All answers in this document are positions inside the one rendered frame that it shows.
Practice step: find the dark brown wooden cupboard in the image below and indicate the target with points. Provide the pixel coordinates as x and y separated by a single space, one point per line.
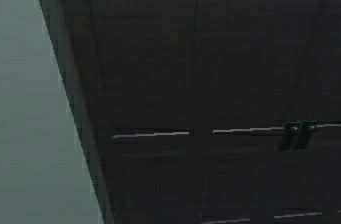
218 83

